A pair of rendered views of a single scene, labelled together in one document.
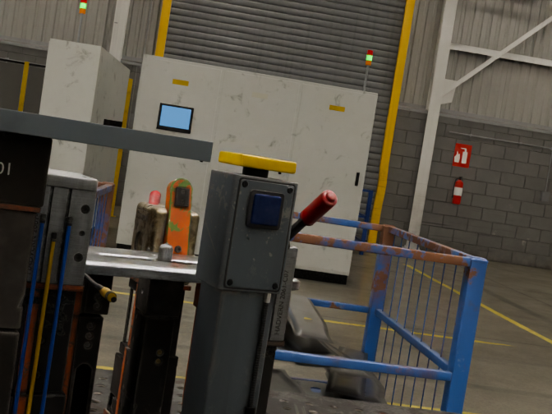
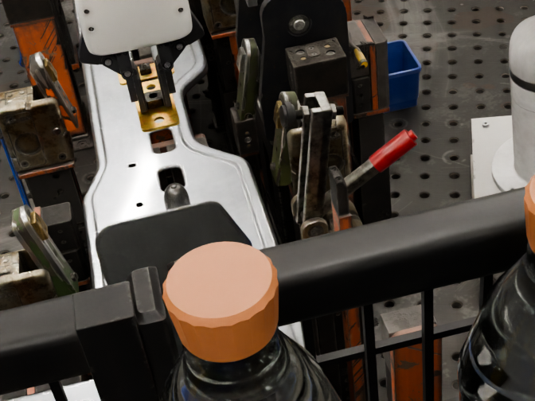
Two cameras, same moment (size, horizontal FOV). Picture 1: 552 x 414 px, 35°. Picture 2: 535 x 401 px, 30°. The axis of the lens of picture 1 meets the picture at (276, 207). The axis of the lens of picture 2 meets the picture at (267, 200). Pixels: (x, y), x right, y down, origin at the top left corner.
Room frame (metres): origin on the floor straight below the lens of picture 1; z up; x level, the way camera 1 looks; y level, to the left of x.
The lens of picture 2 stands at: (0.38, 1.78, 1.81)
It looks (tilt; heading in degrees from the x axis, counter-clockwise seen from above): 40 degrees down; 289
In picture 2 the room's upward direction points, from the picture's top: 8 degrees counter-clockwise
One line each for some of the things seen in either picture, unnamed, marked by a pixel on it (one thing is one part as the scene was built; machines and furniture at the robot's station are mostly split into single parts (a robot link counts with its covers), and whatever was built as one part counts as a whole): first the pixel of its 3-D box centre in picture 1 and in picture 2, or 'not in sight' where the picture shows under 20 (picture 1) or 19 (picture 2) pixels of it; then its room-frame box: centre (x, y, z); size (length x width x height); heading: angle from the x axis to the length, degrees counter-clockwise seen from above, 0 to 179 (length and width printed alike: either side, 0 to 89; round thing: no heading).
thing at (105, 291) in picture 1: (96, 285); not in sight; (0.91, 0.17, 1.00); 0.12 x 0.01 x 0.01; 27
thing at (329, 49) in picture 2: not in sight; (327, 177); (0.66, 0.72, 0.91); 0.07 x 0.05 x 0.42; 27
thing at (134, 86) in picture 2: not in sight; (123, 79); (0.77, 1.04, 1.29); 0.03 x 0.03 x 0.07; 27
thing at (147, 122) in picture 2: not in sight; (154, 100); (0.74, 1.03, 1.26); 0.08 x 0.04 x 0.01; 117
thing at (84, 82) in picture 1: (83, 124); not in sight; (9.75, 2.27, 1.22); 2.40 x 0.54 x 2.45; 3
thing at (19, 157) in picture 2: not in sight; (55, 188); (1.08, 0.75, 0.87); 0.12 x 0.09 x 0.35; 27
